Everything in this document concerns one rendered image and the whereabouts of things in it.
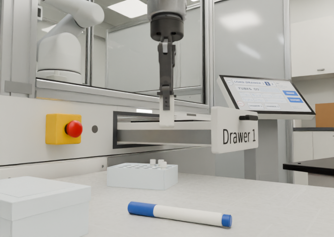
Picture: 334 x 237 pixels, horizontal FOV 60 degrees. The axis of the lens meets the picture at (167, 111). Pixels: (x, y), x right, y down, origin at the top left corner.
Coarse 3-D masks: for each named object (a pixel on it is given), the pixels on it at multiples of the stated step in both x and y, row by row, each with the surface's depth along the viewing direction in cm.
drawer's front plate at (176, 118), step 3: (174, 117) 111; (177, 117) 112; (180, 117) 113; (183, 117) 115; (186, 117) 117; (189, 117) 119; (192, 117) 121; (195, 117) 123; (198, 117) 125; (201, 117) 128; (207, 120) 132; (210, 120) 134
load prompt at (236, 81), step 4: (232, 80) 170; (236, 80) 171; (240, 80) 172; (244, 80) 173; (248, 80) 174; (252, 80) 175; (256, 80) 176; (260, 80) 177; (240, 84) 169; (244, 84) 170; (248, 84) 171; (252, 84) 172; (256, 84) 173; (260, 84) 174; (264, 84) 175; (268, 84) 176; (272, 84) 178
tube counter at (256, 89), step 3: (252, 87) 170; (255, 87) 171; (258, 87) 172; (261, 87) 172; (264, 87) 173; (267, 87) 174; (270, 87) 175; (255, 90) 169; (258, 90) 169; (261, 90) 170; (264, 90) 171; (267, 90) 172; (270, 90) 172; (273, 90) 173; (276, 90) 174; (279, 90) 175
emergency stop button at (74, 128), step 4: (76, 120) 67; (68, 124) 66; (72, 124) 66; (76, 124) 66; (80, 124) 67; (68, 128) 65; (72, 128) 66; (76, 128) 66; (80, 128) 67; (68, 132) 65; (72, 132) 66; (76, 132) 66; (80, 132) 67; (72, 136) 66; (76, 136) 67
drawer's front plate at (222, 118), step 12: (216, 108) 67; (228, 108) 72; (216, 120) 67; (228, 120) 72; (240, 120) 78; (216, 132) 67; (228, 132) 71; (240, 132) 78; (252, 132) 86; (216, 144) 66; (228, 144) 71; (240, 144) 77; (252, 144) 86
